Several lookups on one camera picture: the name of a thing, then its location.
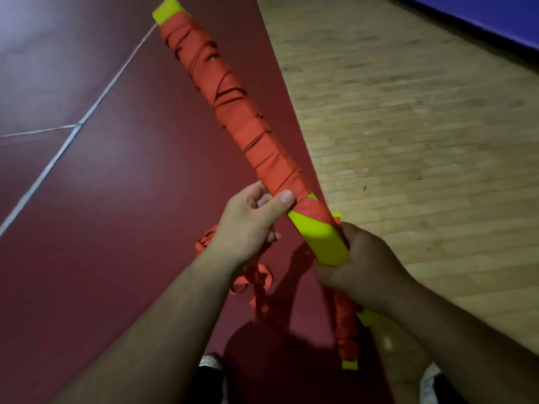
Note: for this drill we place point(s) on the person's right hand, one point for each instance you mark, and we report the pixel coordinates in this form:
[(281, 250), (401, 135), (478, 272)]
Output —
[(370, 273)]

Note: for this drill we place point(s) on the person's left hand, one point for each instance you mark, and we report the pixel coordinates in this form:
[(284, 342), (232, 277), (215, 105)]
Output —
[(244, 231)]

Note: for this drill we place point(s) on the person's right forearm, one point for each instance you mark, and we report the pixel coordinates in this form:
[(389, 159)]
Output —
[(471, 349)]

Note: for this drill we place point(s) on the person's left forearm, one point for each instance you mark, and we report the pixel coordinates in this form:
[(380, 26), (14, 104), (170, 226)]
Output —
[(160, 345)]

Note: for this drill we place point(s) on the white right shoe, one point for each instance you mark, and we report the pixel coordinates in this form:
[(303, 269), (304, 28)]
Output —
[(427, 382)]

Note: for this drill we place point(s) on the white shoe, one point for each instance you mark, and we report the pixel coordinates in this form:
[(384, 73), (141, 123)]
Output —
[(212, 361), (427, 382)]

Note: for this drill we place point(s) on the white left shoe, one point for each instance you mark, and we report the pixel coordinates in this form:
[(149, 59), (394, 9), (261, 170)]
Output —
[(212, 361)]

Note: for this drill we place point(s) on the black right trouser leg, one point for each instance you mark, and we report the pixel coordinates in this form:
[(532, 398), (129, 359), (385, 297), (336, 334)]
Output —
[(448, 393)]

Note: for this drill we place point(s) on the black trouser leg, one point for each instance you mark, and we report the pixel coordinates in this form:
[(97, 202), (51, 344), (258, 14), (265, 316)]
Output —
[(448, 393), (206, 387)]

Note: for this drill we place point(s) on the black left trouser leg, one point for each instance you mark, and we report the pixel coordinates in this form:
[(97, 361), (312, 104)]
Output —
[(206, 387)]

